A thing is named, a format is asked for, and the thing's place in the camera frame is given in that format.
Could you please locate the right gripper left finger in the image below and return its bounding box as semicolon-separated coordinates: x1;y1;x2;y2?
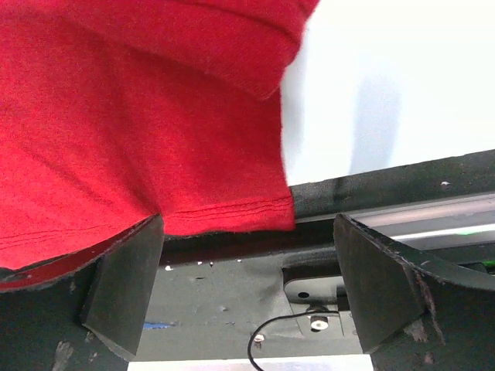
1;216;164;370

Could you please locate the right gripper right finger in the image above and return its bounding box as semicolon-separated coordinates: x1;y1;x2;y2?
333;214;494;370

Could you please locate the red t shirt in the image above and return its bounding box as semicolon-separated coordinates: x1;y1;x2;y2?
1;1;317;271

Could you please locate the aluminium front rail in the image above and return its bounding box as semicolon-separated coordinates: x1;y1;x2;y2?
295;192;495;252

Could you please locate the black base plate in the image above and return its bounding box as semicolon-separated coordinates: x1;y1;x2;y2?
138;150;494;370

